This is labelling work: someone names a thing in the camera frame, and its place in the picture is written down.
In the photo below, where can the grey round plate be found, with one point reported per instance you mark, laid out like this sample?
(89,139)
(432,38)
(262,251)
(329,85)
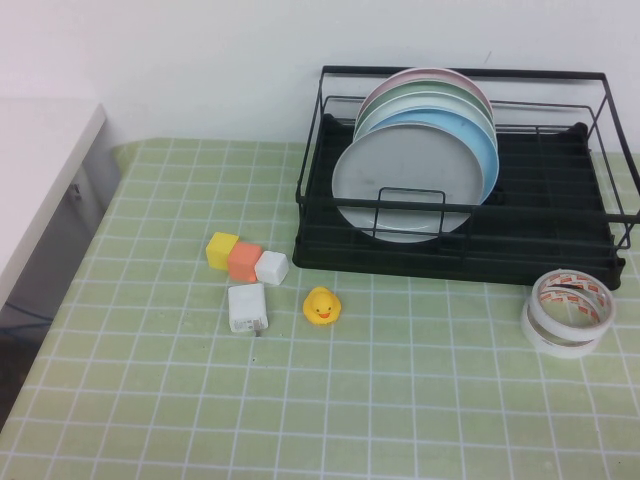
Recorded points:
(405,185)

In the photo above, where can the pale mint round plate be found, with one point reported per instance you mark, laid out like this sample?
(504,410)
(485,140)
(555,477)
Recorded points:
(400,107)

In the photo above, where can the blue round plate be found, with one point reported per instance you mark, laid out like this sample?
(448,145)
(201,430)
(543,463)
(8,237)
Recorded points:
(470,140)

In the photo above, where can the green round plate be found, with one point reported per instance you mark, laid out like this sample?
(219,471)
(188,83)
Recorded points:
(430,89)

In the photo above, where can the white cube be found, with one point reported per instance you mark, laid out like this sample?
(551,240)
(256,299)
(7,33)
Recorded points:
(271,267)

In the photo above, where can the yellow rubber duck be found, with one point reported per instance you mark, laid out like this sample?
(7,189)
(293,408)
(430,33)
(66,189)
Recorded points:
(323,307)

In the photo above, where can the orange cube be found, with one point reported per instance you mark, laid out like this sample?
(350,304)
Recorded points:
(243,260)

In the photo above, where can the white charger adapter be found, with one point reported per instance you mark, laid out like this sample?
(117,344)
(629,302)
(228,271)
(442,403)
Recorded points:
(247,307)

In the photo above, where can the yellow cube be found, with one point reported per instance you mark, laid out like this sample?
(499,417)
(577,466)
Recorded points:
(221,250)

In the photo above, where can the green checked tablecloth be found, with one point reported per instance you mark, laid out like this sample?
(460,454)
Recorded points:
(400,400)

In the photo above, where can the small metal cabinet latch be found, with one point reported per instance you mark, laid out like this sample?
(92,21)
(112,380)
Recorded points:
(76,191)

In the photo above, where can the plain white tape roll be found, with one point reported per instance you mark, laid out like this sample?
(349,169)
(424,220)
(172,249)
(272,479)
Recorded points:
(555,347)

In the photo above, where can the white tape roll orange print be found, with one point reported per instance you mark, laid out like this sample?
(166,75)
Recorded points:
(570,327)

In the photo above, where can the white cabinet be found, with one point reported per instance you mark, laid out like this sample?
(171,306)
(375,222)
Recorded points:
(50,150)

